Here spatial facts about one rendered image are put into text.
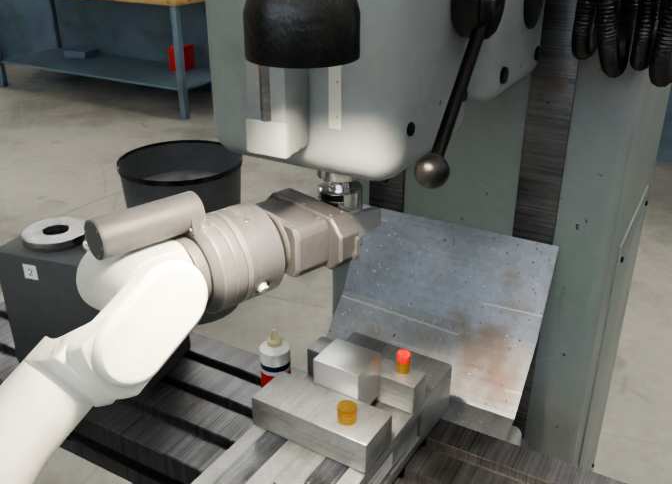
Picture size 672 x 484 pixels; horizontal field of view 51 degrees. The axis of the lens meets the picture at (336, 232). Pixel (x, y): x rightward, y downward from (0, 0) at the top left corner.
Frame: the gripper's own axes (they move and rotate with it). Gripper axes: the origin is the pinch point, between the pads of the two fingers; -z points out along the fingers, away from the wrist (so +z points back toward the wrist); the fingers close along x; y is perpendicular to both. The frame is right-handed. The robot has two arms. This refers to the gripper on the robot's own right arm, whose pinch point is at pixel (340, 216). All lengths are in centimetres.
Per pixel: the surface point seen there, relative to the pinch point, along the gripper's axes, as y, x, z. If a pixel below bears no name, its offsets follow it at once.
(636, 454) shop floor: 122, 10, -135
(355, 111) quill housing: -14.3, -8.9, 6.8
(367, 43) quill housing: -19.9, -9.8, 6.6
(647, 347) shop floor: 121, 34, -193
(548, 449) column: 52, -7, -42
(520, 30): -17.7, -6.0, -20.6
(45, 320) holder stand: 22.9, 38.8, 19.0
